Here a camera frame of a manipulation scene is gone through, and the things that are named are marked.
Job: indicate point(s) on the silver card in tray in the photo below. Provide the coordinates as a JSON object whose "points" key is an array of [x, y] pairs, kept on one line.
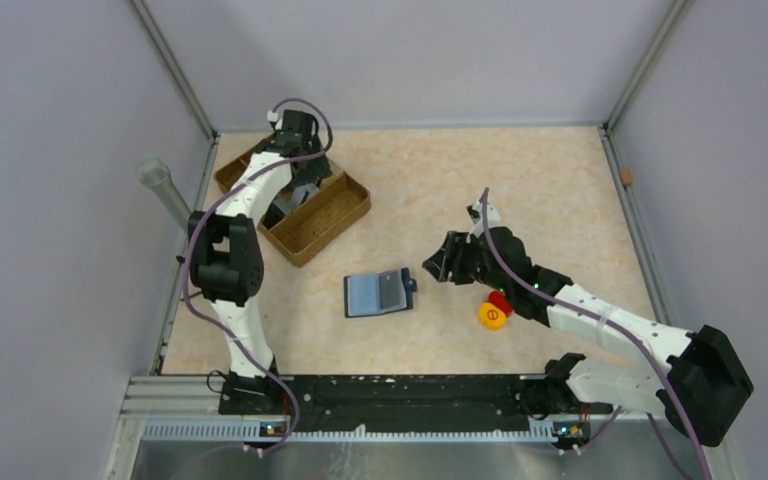
{"points": [[289, 201]]}

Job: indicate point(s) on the grey microphone on tripod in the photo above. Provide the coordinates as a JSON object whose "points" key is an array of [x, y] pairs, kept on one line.
{"points": [[155, 175]]}

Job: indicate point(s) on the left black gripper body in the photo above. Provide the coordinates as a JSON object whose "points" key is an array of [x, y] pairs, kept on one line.
{"points": [[316, 168]]}

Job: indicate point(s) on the dark grey credit card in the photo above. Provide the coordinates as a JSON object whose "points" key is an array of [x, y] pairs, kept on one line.
{"points": [[272, 217]]}

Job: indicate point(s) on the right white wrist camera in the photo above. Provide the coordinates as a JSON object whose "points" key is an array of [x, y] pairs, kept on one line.
{"points": [[483, 216]]}

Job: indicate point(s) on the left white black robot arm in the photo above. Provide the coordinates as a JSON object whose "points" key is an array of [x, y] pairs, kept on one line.
{"points": [[224, 257]]}

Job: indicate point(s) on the yellow round toy block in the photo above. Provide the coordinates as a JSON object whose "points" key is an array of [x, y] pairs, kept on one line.
{"points": [[491, 317]]}

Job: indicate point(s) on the navy blue card holder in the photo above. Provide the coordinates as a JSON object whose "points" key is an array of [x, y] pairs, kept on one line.
{"points": [[370, 295]]}

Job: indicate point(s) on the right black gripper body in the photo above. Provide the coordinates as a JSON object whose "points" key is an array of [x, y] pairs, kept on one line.
{"points": [[469, 265]]}

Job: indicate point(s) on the small brown block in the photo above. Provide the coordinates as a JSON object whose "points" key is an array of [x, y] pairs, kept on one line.
{"points": [[626, 177]]}

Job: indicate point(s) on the woven brown divided tray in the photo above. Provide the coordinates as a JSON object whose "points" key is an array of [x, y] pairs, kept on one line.
{"points": [[301, 235]]}

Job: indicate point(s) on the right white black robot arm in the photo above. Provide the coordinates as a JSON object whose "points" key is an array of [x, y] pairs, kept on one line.
{"points": [[694, 378]]}

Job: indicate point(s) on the red toy block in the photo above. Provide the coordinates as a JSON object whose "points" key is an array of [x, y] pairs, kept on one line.
{"points": [[498, 300]]}

